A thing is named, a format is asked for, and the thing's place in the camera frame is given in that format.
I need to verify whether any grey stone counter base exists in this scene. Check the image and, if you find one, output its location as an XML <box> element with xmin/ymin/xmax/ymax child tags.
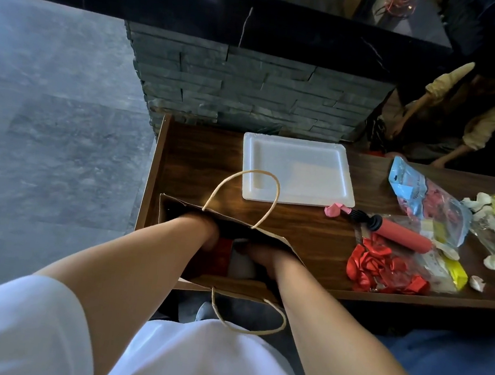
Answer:
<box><xmin>112</xmin><ymin>19</ymin><xmax>400</xmax><ymax>163</ymax></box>

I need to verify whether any red balloon pump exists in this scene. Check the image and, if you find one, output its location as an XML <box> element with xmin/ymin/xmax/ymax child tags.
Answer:
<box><xmin>346</xmin><ymin>208</ymin><xmax>439</xmax><ymax>256</ymax></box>

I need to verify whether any person's white shirt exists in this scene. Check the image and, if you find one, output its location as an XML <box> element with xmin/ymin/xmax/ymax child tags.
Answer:
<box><xmin>0</xmin><ymin>271</ymin><xmax>329</xmax><ymax>375</ymax></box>

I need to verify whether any person's left hand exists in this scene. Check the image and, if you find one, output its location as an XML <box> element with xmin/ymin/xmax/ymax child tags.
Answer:
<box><xmin>176</xmin><ymin>211</ymin><xmax>222</xmax><ymax>254</ymax></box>

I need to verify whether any black marble counter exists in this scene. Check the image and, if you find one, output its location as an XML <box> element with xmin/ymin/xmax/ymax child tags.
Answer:
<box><xmin>0</xmin><ymin>0</ymin><xmax>461</xmax><ymax>91</ymax></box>

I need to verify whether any white balloon scrap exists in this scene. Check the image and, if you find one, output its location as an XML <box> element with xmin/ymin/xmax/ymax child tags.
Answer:
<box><xmin>467</xmin><ymin>274</ymin><xmax>487</xmax><ymax>293</ymax></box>

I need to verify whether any white plastic tray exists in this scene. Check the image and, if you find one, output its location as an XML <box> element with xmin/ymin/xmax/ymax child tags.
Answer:
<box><xmin>237</xmin><ymin>131</ymin><xmax>363</xmax><ymax>213</ymax></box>

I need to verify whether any person's white shoe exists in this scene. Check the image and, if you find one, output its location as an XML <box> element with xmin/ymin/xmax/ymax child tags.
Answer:
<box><xmin>194</xmin><ymin>300</ymin><xmax>219</xmax><ymax>325</ymax></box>

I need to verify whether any brown paper bag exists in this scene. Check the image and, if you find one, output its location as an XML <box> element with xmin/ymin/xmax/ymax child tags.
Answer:
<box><xmin>146</xmin><ymin>159</ymin><xmax>316</xmax><ymax>341</ymax></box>

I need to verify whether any pack of red balloons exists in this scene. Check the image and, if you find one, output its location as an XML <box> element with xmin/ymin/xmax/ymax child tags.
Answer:
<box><xmin>342</xmin><ymin>238</ymin><xmax>436</xmax><ymax>300</ymax></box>

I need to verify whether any small yellow clear packet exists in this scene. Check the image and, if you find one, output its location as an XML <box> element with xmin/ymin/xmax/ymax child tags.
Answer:
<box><xmin>413</xmin><ymin>245</ymin><xmax>472</xmax><ymax>293</ymax></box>

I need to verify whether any doll with yellow hat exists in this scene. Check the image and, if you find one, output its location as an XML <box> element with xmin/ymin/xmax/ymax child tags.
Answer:
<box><xmin>375</xmin><ymin>52</ymin><xmax>495</xmax><ymax>175</ymax></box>

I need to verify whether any person's right hand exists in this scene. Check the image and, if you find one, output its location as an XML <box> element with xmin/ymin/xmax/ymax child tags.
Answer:
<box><xmin>237</xmin><ymin>242</ymin><xmax>298</xmax><ymax>284</ymax></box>

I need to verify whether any blue balloon packet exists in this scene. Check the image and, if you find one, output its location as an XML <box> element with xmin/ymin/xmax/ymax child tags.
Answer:
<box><xmin>381</xmin><ymin>154</ymin><xmax>480</xmax><ymax>250</ymax></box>

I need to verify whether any dark wooden table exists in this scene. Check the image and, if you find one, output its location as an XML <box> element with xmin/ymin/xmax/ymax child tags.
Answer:
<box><xmin>129</xmin><ymin>112</ymin><xmax>495</xmax><ymax>319</ymax></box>

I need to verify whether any person's left forearm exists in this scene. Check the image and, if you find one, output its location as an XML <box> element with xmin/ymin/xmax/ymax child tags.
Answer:
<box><xmin>23</xmin><ymin>203</ymin><xmax>209</xmax><ymax>375</ymax></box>

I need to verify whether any person's right forearm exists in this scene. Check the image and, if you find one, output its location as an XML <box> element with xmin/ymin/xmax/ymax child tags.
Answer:
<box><xmin>259</xmin><ymin>258</ymin><xmax>460</xmax><ymax>375</ymax></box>

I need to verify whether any red string bundle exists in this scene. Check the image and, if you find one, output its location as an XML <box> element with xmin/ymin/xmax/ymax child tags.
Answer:
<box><xmin>380</xmin><ymin>0</ymin><xmax>418</xmax><ymax>20</ymax></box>

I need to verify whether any pink balloon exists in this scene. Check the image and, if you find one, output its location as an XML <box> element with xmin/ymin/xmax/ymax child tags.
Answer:
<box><xmin>323</xmin><ymin>201</ymin><xmax>354</xmax><ymax>221</ymax></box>

